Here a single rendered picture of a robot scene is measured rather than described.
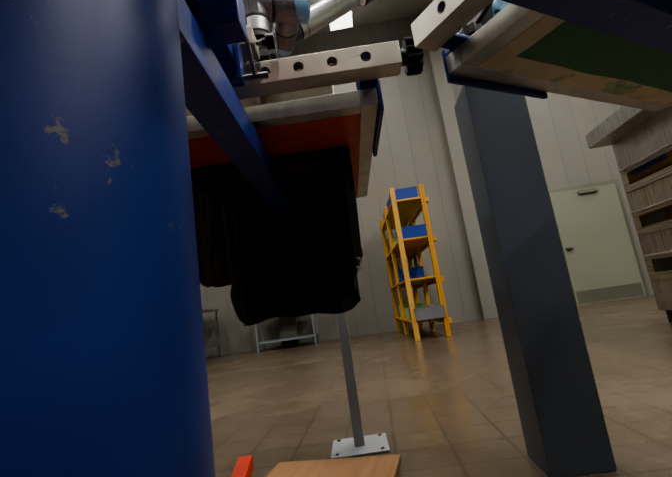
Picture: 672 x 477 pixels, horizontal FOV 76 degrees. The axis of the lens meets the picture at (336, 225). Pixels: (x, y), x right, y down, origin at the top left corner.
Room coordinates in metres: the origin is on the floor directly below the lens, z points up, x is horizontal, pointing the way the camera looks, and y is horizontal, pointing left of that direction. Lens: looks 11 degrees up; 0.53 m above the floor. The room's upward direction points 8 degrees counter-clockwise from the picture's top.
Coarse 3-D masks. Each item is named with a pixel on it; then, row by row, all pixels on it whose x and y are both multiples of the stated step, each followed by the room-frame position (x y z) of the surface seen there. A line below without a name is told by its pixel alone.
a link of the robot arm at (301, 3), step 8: (272, 0) 1.03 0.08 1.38; (280, 0) 1.04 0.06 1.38; (288, 0) 1.04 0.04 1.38; (296, 0) 1.05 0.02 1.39; (304, 0) 1.06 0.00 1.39; (272, 8) 1.04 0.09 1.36; (280, 8) 1.05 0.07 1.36; (288, 8) 1.05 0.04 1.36; (296, 8) 1.06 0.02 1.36; (304, 8) 1.06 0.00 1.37; (272, 16) 1.06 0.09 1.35; (280, 16) 1.06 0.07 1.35; (288, 16) 1.07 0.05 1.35; (296, 16) 1.07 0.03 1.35; (304, 16) 1.08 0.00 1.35; (280, 24) 1.11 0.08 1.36; (288, 24) 1.10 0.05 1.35; (296, 24) 1.11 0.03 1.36; (280, 32) 1.14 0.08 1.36; (288, 32) 1.13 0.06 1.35; (296, 32) 1.16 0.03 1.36
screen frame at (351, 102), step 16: (320, 96) 0.86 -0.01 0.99; (336, 96) 0.86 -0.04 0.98; (352, 96) 0.86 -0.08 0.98; (368, 96) 0.86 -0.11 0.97; (256, 112) 0.86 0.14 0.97; (272, 112) 0.86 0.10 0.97; (288, 112) 0.86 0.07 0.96; (304, 112) 0.86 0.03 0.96; (320, 112) 0.86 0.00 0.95; (336, 112) 0.87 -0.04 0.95; (352, 112) 0.88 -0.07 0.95; (368, 112) 0.90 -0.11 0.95; (192, 128) 0.86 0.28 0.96; (256, 128) 0.89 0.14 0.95; (368, 128) 0.98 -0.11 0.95; (368, 144) 1.09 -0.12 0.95; (368, 160) 1.22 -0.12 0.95; (368, 176) 1.38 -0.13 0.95
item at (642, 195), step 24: (624, 120) 3.50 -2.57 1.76; (648, 120) 3.52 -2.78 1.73; (600, 144) 4.04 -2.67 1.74; (624, 144) 3.91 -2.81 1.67; (648, 144) 3.60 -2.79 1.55; (624, 168) 3.91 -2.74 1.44; (648, 168) 3.65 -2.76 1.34; (648, 192) 3.78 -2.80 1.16; (648, 216) 3.82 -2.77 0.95; (648, 240) 3.96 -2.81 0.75; (648, 264) 4.02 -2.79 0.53
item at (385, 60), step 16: (352, 48) 0.78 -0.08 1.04; (368, 48) 0.78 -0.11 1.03; (384, 48) 0.78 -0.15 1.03; (256, 64) 0.78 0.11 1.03; (272, 64) 0.78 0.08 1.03; (288, 64) 0.78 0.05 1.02; (304, 64) 0.78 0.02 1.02; (320, 64) 0.78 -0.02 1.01; (336, 64) 0.78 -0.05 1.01; (352, 64) 0.78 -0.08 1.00; (368, 64) 0.78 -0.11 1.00; (384, 64) 0.78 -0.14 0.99; (400, 64) 0.78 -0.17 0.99; (256, 80) 0.78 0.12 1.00; (272, 80) 0.78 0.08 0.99; (288, 80) 0.78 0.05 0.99; (304, 80) 0.79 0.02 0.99; (320, 80) 0.80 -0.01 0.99; (336, 80) 0.81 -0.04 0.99; (352, 80) 0.82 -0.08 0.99; (240, 96) 0.82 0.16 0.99; (256, 96) 0.83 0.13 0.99
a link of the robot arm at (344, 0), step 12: (324, 0) 1.21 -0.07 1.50; (336, 0) 1.22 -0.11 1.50; (348, 0) 1.23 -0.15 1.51; (360, 0) 1.26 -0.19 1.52; (372, 0) 1.29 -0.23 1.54; (312, 12) 1.19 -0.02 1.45; (324, 12) 1.21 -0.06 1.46; (336, 12) 1.23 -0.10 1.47; (300, 24) 1.18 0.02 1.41; (312, 24) 1.20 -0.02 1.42; (324, 24) 1.23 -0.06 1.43; (276, 36) 1.16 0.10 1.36; (300, 36) 1.20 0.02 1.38; (288, 48) 1.21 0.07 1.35
